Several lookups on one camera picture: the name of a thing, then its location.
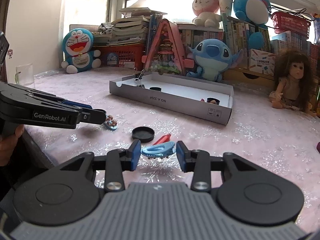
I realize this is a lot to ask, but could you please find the light blue hair clip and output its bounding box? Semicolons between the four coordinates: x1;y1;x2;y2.
141;141;176;159

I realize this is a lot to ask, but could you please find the large black binder clip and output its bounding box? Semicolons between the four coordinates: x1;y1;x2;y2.
135;78;145;88

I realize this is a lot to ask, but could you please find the person left hand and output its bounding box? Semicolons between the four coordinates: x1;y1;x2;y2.
0;125;24;166

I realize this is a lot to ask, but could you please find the Doraemon plush toy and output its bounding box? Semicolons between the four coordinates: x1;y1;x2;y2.
61;28;101;74

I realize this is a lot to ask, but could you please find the small black binder clip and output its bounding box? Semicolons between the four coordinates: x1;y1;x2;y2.
135;69;145;80

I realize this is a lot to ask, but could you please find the white cardboard box tray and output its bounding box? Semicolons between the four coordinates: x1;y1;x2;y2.
109;72;234;125

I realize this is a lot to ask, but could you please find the red plastic crate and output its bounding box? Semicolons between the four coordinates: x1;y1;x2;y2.
93;43;145;70

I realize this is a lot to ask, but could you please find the wooden drawer shelf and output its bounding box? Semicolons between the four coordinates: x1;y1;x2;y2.
222;68;274;89

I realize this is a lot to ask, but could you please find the stack of books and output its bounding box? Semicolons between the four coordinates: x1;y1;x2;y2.
94;7;166;46

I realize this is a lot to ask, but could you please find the pink triangular dollhouse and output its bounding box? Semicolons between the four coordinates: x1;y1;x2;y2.
142;19;195;76

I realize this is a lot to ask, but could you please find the Stitch plush toy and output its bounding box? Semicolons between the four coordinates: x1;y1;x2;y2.
186;38;244;82

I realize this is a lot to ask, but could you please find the white patterned cardboard box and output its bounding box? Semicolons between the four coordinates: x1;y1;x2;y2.
248;49;276;76

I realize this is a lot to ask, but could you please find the brown haired doll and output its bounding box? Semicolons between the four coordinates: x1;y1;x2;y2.
269;49;316;117

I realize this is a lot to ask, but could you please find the row of books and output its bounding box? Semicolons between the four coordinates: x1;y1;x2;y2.
143;11;319;76

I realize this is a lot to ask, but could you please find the pink bunny plush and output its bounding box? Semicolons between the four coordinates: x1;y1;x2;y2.
192;0;222;29

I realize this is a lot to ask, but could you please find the blue white plush toy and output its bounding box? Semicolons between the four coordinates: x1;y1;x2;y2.
233;0;271;50

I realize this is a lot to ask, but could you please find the red wire basket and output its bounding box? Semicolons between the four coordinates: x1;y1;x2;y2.
271;11;311;38

